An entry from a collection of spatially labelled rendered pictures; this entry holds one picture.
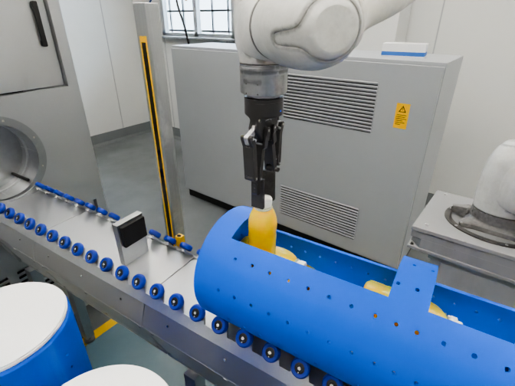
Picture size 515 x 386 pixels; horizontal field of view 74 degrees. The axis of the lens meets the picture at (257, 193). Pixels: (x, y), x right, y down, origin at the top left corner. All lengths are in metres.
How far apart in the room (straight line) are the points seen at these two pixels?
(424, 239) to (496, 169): 0.28
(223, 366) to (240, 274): 0.32
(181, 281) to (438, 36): 2.89
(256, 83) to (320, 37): 0.22
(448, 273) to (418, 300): 0.61
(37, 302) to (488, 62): 3.23
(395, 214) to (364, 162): 0.40
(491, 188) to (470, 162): 2.32
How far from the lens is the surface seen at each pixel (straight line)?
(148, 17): 1.31
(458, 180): 3.59
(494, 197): 1.22
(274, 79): 0.63
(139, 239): 1.19
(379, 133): 2.25
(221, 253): 0.76
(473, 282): 1.28
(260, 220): 0.75
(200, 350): 1.01
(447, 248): 1.18
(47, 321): 0.96
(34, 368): 0.94
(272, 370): 0.89
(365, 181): 2.38
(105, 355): 2.24
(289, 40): 0.46
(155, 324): 1.10
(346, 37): 0.45
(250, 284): 0.73
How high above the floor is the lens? 1.65
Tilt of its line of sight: 27 degrees down
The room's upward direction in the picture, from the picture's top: straight up
